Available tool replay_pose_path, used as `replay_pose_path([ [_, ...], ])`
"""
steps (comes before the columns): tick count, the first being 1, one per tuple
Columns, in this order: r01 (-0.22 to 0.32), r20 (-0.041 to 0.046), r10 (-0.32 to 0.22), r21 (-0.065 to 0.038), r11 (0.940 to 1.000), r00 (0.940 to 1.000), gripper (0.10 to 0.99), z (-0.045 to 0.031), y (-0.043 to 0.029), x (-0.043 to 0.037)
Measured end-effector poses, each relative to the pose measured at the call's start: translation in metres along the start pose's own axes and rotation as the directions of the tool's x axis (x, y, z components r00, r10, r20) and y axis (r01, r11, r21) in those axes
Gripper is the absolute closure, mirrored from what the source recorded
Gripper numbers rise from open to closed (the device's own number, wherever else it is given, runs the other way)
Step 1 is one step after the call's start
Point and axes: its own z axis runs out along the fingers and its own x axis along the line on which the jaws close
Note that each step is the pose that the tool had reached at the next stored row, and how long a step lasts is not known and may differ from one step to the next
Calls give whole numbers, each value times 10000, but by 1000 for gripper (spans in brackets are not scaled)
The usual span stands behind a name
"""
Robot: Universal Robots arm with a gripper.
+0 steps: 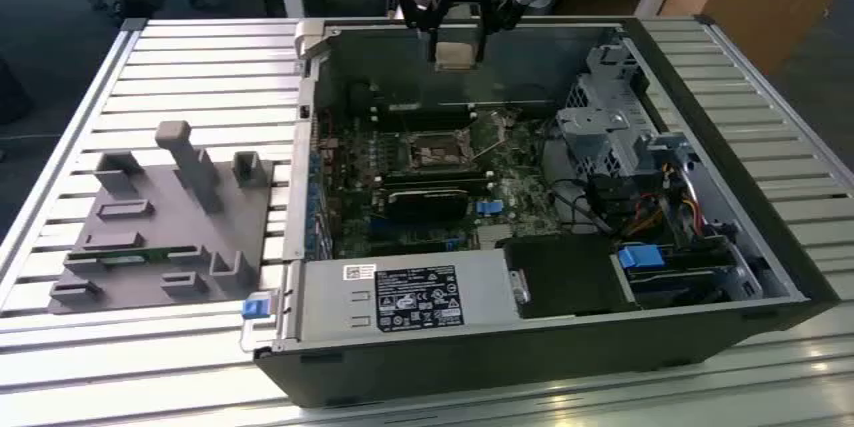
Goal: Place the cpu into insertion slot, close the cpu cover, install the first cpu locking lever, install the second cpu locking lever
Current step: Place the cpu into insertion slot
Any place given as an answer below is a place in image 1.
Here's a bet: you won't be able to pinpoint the green motherboard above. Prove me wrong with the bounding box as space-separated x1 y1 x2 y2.
311 101 579 259

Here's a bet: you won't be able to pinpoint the CPU socket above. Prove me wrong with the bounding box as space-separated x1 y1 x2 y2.
402 130 476 172

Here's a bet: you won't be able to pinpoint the grey parts rack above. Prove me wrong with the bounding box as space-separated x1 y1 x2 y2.
49 119 279 317

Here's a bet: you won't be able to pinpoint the metal socket cover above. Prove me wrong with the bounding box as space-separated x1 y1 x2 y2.
466 105 512 164

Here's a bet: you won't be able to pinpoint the black PC case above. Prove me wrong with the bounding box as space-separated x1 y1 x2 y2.
236 15 843 409

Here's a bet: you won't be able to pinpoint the silver power supply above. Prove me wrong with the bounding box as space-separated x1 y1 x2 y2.
292 259 532 339

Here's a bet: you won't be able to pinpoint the blue disk carrier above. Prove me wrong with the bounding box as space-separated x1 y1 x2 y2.
617 244 669 273

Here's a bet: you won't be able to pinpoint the silver drive cage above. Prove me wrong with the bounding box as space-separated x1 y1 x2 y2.
557 44 673 181

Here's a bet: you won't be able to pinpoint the green RAM stick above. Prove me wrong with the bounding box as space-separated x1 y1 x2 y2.
97 245 202 266

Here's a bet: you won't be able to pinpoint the CPU with silver top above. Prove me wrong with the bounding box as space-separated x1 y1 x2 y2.
431 39 483 72

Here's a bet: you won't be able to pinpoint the coloured power wires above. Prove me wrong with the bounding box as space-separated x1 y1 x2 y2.
633 161 710 243

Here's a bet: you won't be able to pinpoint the black plastic shroud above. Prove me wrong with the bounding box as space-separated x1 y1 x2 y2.
500 235 637 319

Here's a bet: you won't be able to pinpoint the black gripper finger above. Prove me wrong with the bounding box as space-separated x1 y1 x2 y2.
475 0 528 61
391 0 443 66

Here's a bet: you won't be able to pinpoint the silver heatsink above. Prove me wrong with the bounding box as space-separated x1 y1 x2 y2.
476 225 516 249

